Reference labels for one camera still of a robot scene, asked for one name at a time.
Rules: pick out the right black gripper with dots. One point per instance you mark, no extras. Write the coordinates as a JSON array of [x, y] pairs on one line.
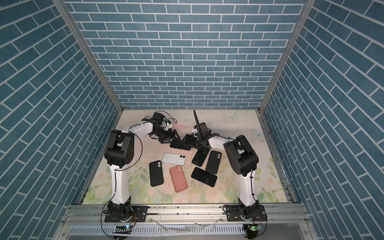
[[191, 137]]

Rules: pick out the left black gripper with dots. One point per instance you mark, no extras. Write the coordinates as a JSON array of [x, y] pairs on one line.
[[169, 136]]

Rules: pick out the black phone screen up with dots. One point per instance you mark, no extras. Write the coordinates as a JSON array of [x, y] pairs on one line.
[[180, 145]]

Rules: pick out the white phone case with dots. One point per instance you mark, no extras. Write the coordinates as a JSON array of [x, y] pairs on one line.
[[174, 159]]

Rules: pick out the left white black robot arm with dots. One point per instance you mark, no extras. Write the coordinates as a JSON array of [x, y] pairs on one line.
[[119, 153]]

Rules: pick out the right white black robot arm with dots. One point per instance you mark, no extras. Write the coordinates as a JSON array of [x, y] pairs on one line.
[[243, 161]]

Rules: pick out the black phone centre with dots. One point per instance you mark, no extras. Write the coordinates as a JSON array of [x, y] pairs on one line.
[[200, 156]]

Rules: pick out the black phone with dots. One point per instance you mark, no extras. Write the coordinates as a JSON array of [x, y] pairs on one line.
[[204, 177], [200, 156]]

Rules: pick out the black phone case right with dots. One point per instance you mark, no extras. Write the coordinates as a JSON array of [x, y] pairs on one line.
[[213, 162]]

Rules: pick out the black phone case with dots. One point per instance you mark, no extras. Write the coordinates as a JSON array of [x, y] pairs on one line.
[[213, 162], [156, 173]]

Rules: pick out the black phone case left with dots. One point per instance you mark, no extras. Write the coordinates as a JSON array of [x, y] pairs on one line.
[[156, 173]]

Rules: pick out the black phone front right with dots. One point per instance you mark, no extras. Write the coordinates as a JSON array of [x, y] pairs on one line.
[[204, 177]]

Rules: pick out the pink phone case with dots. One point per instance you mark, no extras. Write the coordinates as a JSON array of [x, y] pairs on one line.
[[178, 178]]

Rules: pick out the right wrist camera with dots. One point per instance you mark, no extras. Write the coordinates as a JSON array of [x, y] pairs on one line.
[[203, 130]]

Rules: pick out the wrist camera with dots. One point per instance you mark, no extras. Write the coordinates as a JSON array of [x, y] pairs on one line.
[[158, 118], [203, 130]]

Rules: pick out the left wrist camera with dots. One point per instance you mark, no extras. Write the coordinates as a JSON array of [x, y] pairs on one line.
[[158, 118]]

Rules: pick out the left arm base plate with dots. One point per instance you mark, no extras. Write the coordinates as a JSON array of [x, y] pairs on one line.
[[122, 214]]

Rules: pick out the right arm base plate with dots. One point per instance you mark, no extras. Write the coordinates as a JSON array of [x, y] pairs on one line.
[[237, 213]]

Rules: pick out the aluminium front rail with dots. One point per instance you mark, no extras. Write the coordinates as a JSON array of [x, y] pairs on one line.
[[285, 213]]

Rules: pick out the white vented cable duct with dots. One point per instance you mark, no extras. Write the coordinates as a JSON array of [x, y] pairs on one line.
[[155, 230]]

